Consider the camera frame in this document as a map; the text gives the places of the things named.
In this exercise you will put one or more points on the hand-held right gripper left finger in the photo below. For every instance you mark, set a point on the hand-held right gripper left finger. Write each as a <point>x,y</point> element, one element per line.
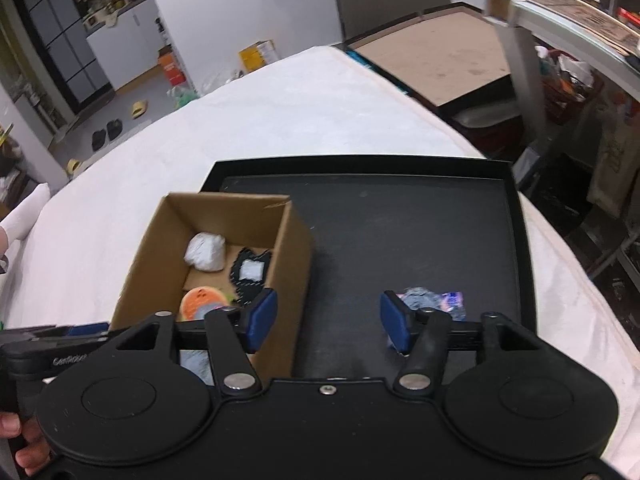
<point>260,317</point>

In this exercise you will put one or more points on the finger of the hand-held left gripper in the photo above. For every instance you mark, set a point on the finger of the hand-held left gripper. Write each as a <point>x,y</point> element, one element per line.
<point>87,330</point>

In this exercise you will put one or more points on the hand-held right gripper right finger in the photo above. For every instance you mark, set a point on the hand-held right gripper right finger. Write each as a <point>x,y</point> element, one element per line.
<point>395,322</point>

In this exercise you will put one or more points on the black pouch with white label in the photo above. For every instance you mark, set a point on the black pouch with white label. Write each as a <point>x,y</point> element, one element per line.
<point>246,285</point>

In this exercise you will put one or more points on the blue shark plush packet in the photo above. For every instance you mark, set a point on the blue shark plush packet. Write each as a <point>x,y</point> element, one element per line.
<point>435,302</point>

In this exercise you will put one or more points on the brown cardboard box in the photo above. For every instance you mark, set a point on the brown cardboard box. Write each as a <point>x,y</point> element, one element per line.
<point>285,280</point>

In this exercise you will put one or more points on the burger plush toy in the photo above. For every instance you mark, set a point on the burger plush toy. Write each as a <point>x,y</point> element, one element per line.
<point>200,302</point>

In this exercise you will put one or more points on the grey-blue fluffy plush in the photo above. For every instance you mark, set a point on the grey-blue fluffy plush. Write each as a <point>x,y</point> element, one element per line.
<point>196,364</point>

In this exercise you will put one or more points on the white soft ball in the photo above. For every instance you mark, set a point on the white soft ball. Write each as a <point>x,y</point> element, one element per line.
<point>205,254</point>

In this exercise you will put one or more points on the black tray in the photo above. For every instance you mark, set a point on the black tray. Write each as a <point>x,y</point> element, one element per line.
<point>400,230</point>

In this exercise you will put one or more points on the person's left hand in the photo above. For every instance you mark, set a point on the person's left hand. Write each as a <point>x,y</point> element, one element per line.
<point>30,455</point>

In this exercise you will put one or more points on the white folded cloth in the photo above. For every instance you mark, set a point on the white folded cloth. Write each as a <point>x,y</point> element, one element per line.
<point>25,210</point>

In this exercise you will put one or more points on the yellow slipper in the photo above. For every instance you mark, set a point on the yellow slipper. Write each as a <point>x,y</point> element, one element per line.
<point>139,108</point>
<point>74,165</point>

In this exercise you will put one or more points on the black shoe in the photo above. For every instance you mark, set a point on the black shoe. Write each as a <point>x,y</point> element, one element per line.
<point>98,139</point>
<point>114,128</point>

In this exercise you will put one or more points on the yellow box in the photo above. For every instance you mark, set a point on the yellow box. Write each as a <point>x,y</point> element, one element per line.
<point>257,56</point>

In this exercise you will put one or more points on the orange box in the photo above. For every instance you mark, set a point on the orange box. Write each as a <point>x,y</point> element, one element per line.
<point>171,69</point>

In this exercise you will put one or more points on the black framed cork board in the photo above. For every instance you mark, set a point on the black framed cork board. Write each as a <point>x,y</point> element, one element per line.
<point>435,60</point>

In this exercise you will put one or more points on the red basket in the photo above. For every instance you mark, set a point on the red basket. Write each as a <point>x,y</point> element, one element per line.
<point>565,97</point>

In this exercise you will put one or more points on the black glass door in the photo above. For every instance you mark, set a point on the black glass door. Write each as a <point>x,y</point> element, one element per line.
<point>55,45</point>

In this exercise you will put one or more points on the white floor cabinet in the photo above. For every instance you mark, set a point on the white floor cabinet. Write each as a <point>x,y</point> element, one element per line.
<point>130,45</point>

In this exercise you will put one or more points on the grey desk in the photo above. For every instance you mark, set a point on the grey desk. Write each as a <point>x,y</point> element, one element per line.
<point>540,25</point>

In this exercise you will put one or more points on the brown printed mat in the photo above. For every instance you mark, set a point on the brown printed mat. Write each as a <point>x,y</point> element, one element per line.
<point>580,10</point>

